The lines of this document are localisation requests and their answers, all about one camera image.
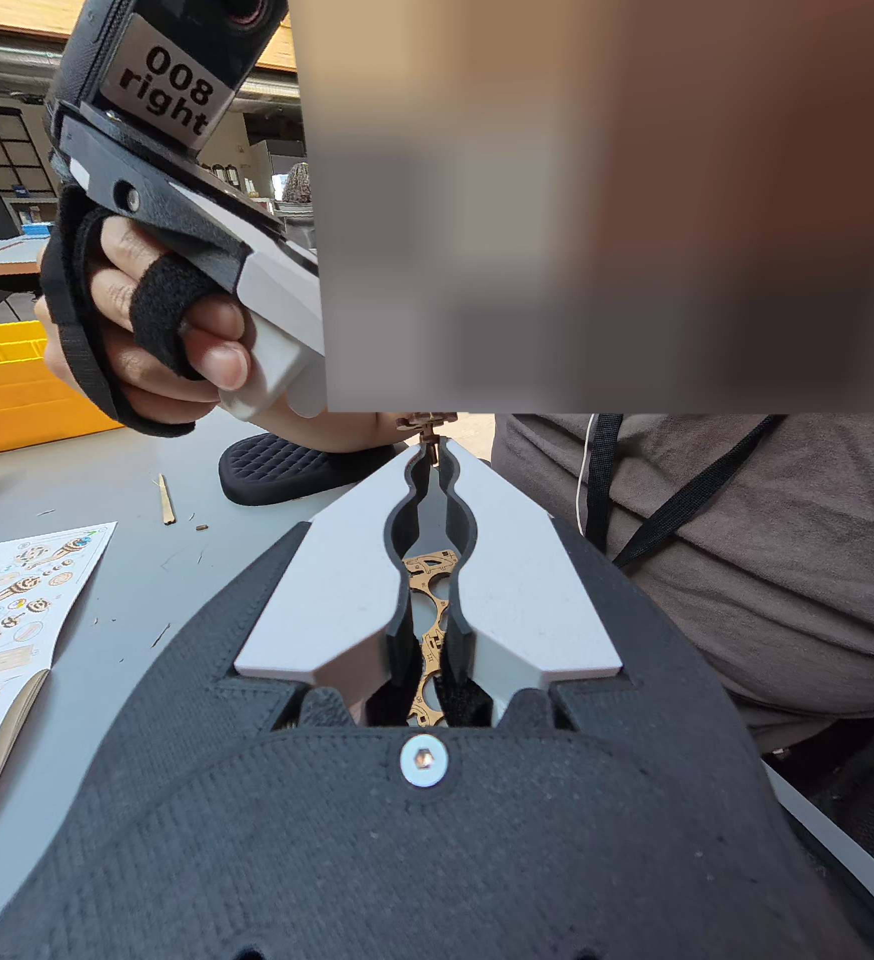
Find black lanyard strap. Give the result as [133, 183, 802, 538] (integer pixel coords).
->
[585, 414, 787, 571]

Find person's right hand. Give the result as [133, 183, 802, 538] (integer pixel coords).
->
[34, 213, 252, 429]

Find laser-cut wooden parts sheet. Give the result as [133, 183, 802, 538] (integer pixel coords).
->
[403, 549, 462, 727]

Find illustrated instruction booklet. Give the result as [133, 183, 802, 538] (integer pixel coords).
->
[0, 522, 118, 871]

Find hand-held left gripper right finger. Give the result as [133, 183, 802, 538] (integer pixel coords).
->
[438, 438, 625, 729]

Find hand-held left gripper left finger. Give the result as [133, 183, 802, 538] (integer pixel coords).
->
[234, 442, 438, 727]

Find person's dark trousers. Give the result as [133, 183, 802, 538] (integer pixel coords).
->
[752, 705, 874, 894]

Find black padded wrist rest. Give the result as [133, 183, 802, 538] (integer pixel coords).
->
[218, 431, 400, 508]

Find yellow plastic bin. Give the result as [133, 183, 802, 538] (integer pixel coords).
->
[0, 318, 124, 462]

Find small wooden model part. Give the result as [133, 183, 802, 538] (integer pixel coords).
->
[395, 410, 459, 460]

